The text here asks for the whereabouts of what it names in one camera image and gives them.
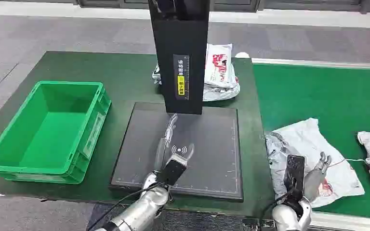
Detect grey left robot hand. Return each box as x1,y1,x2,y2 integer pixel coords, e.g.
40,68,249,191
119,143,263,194
154,113,195,175

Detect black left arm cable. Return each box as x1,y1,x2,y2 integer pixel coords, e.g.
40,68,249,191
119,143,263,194
86,182,164,231

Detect white parcel bag red print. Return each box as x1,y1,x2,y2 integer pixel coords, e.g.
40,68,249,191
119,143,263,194
264,118,366,209

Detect black and yellow column label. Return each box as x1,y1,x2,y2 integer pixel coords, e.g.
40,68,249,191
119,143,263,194
172,54,190,102

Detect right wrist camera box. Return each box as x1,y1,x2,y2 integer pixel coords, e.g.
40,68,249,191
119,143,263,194
283,154,306,193

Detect black scanner base plate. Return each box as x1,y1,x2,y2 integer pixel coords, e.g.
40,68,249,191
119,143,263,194
109,102,244,203

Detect green conveyor belt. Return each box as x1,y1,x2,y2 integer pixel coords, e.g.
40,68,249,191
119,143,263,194
252,63,370,221

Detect black scanner column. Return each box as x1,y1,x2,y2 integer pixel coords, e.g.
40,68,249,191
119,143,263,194
148,0,211,116

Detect green plastic crate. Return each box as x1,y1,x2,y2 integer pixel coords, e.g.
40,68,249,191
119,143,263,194
0,80,112,185

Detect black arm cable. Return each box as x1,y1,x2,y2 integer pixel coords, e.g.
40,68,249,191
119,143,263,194
260,189,296,220
86,182,164,231

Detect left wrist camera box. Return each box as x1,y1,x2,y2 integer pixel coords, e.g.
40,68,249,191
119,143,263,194
157,154,188,188

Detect silver conveyor side rail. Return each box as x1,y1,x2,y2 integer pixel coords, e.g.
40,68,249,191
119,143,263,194
310,211,370,231
251,57,370,70

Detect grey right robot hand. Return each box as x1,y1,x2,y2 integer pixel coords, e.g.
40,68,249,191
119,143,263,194
303,152,332,203

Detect grey parcel bag under stack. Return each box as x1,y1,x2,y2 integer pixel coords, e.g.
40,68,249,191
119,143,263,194
202,65,241,103

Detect small crumpled grey parcel bag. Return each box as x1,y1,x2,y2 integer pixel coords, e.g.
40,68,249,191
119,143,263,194
151,64,163,86

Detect dark grey floor mat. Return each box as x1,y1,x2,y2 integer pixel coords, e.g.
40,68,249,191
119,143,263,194
86,203,248,231

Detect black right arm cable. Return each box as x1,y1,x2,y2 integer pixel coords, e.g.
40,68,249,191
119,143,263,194
260,189,296,220

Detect white parcel bag red logo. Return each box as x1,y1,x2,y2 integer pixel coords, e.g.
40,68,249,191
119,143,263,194
204,43,238,89

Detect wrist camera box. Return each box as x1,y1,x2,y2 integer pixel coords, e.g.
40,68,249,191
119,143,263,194
157,154,188,188
283,154,306,193

